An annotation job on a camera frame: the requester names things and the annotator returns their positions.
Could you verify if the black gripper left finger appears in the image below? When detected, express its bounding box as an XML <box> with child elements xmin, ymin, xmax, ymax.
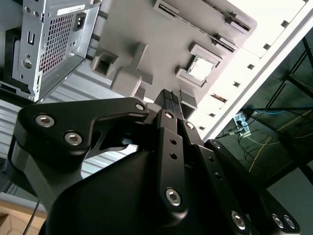
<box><xmin>16</xmin><ymin>89</ymin><xmax>189</xmax><ymax>217</ymax></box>

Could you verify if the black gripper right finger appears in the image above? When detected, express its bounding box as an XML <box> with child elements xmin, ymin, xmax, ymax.
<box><xmin>172</xmin><ymin>91</ymin><xmax>302</xmax><ymax>235</ymax></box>

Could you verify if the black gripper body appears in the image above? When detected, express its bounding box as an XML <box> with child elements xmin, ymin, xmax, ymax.
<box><xmin>7</xmin><ymin>137</ymin><xmax>255</xmax><ymax>235</ymax></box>

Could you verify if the silver CPU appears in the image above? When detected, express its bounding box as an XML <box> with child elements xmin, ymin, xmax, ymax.
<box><xmin>187</xmin><ymin>58</ymin><xmax>216</xmax><ymax>82</ymax></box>

